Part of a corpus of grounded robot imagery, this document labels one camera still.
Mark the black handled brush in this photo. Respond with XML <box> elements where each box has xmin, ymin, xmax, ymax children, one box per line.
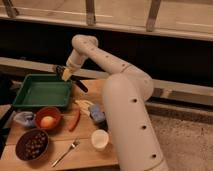
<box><xmin>53</xmin><ymin>65</ymin><xmax>88</xmax><ymax>92</ymax></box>

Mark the pale yellow cloth piece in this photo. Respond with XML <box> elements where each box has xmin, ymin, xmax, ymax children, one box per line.
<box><xmin>75</xmin><ymin>100</ymin><xmax>92</xmax><ymax>115</ymax></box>

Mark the orange bowl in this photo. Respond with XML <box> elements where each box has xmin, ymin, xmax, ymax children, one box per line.
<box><xmin>35</xmin><ymin>107</ymin><xmax>61</xmax><ymax>130</ymax></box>

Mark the silver metal fork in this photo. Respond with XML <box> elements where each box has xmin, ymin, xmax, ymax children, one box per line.
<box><xmin>51</xmin><ymin>138</ymin><xmax>80</xmax><ymax>167</ymax></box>

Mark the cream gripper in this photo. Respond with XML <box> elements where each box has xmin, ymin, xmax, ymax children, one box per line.
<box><xmin>62</xmin><ymin>60</ymin><xmax>80</xmax><ymax>81</ymax></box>

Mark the yellow round fruit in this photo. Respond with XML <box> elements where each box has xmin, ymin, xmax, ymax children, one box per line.
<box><xmin>40</xmin><ymin>116</ymin><xmax>55</xmax><ymax>129</ymax></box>

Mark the blue crumpled cloth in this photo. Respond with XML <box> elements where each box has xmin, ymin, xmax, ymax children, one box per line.
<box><xmin>14</xmin><ymin>111</ymin><xmax>35</xmax><ymax>128</ymax></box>

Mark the white plastic cup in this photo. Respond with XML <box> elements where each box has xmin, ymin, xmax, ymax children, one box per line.
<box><xmin>91</xmin><ymin>129</ymin><xmax>109</xmax><ymax>151</ymax></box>

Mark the dark bowl with nuts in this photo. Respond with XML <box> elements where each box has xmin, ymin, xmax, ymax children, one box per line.
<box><xmin>15</xmin><ymin>129</ymin><xmax>49</xmax><ymax>161</ymax></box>

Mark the red chili pepper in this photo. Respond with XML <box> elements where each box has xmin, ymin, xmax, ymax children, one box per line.
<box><xmin>68</xmin><ymin>110</ymin><xmax>81</xmax><ymax>131</ymax></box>

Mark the green plastic tray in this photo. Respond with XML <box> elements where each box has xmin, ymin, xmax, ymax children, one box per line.
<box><xmin>12</xmin><ymin>74</ymin><xmax>73</xmax><ymax>108</ymax></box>

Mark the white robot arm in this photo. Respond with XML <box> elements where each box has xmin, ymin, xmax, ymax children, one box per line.
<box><xmin>66</xmin><ymin>35</ymin><xmax>169</xmax><ymax>171</ymax></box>

